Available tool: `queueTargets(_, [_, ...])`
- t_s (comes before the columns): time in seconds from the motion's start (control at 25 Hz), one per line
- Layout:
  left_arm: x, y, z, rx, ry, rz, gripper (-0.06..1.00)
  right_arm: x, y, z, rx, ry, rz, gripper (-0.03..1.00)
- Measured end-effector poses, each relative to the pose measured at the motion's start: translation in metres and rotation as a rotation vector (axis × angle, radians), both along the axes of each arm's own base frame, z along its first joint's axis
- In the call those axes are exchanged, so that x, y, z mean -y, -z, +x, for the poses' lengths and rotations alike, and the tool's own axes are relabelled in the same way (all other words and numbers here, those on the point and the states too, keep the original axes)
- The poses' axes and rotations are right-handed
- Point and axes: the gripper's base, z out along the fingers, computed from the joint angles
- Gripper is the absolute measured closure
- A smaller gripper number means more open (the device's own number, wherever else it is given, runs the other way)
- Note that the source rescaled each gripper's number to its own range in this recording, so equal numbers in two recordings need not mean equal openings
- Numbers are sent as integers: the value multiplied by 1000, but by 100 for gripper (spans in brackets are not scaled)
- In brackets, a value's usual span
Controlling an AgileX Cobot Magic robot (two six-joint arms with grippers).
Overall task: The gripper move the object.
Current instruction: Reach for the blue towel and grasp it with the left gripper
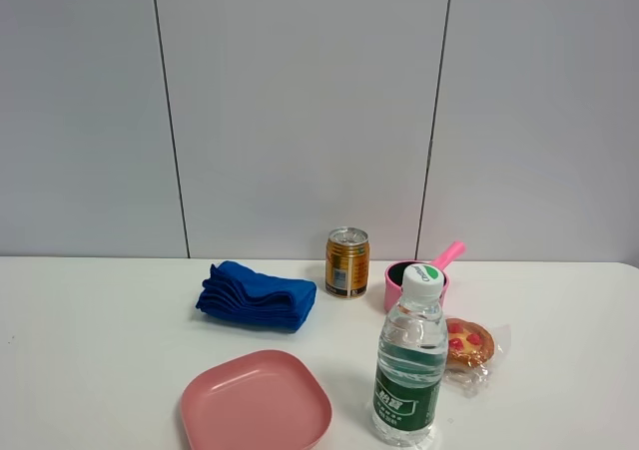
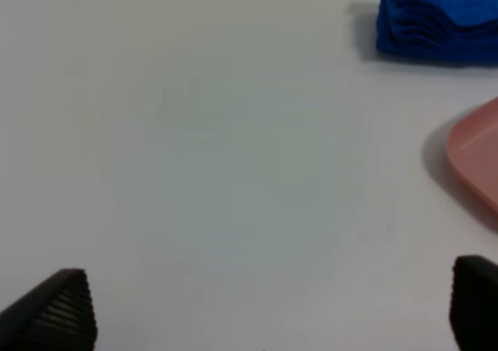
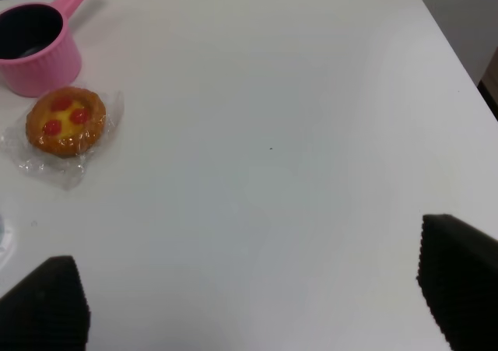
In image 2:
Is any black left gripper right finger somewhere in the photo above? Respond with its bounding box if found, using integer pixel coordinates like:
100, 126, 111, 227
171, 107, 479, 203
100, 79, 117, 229
449, 255, 497, 351

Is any pink square plate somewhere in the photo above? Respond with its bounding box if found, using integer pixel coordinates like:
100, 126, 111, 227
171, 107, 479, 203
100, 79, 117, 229
444, 98, 497, 233

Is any blue cloth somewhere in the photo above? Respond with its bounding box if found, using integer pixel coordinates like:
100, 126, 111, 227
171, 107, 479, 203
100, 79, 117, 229
376, 0, 497, 64

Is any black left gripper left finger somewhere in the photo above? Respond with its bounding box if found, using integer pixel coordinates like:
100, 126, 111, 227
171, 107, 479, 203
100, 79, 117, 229
1, 269, 97, 351

